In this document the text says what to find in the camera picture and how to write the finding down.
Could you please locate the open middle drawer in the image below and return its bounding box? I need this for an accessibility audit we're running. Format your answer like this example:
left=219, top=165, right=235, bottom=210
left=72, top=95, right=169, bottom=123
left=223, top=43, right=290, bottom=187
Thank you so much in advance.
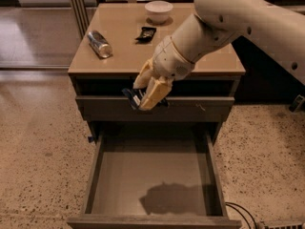
left=67, top=124, right=241, bottom=229

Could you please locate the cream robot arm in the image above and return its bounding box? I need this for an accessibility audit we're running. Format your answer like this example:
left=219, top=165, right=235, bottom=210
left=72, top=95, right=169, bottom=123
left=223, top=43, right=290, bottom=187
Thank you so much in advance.
left=132, top=0, right=305, bottom=111

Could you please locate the silver metal can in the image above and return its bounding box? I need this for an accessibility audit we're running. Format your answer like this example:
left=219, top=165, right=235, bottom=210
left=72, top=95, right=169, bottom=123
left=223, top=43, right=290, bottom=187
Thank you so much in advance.
left=87, top=31, right=112, bottom=58

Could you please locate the white ceramic bowl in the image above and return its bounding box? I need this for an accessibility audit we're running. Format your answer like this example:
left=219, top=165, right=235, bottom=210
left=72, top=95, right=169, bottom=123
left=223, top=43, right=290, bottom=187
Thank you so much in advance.
left=145, top=1, right=173, bottom=24

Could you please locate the tan drawer cabinet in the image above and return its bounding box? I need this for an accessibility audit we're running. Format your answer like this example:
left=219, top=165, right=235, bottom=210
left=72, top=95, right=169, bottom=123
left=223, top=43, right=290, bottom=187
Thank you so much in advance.
left=69, top=3, right=245, bottom=138

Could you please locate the black snack packet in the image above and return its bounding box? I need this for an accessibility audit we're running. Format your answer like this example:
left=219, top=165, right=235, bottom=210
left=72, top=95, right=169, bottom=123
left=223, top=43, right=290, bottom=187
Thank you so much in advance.
left=136, top=27, right=156, bottom=42

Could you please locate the black floor cable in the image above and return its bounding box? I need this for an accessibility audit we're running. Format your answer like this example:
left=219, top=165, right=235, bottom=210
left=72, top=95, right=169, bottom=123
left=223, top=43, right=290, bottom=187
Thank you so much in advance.
left=225, top=201, right=258, bottom=229

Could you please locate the closed top drawer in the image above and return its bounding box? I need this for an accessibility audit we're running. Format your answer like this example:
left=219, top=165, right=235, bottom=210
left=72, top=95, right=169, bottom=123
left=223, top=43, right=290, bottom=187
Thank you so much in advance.
left=76, top=95, right=234, bottom=122

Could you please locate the metal window frame post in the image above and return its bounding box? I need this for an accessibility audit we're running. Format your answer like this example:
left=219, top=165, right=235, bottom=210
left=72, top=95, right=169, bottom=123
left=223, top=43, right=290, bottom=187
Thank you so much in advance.
left=70, top=0, right=89, bottom=38

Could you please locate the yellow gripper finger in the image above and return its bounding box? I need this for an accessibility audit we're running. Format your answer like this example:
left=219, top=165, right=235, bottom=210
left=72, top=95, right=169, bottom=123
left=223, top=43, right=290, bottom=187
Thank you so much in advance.
left=132, top=58, right=156, bottom=90
left=139, top=76, right=173, bottom=111

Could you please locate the floor vent grille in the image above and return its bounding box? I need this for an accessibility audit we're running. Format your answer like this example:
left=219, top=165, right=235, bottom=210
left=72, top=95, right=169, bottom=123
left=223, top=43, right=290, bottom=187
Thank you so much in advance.
left=257, top=220, right=305, bottom=229

